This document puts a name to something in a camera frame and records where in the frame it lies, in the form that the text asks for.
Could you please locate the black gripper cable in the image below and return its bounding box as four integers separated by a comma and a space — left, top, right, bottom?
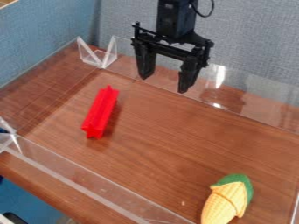
189, 0, 216, 18

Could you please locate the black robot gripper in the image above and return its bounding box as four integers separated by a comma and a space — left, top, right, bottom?
132, 0, 214, 94

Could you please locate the red star-shaped block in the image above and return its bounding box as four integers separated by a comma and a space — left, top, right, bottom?
81, 85, 118, 138

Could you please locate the clear acrylic left bracket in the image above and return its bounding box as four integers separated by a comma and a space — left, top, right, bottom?
0, 116, 22, 154

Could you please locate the clear acrylic wall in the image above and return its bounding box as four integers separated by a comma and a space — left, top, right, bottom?
0, 136, 194, 224
106, 36, 299, 135

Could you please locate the yellow toy corn cob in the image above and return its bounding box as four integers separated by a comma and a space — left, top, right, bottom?
200, 174, 253, 224

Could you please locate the clear acrylic back wall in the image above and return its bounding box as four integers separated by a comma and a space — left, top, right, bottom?
106, 36, 299, 135

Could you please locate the clear acrylic front wall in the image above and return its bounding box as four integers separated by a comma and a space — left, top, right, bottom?
0, 136, 194, 224

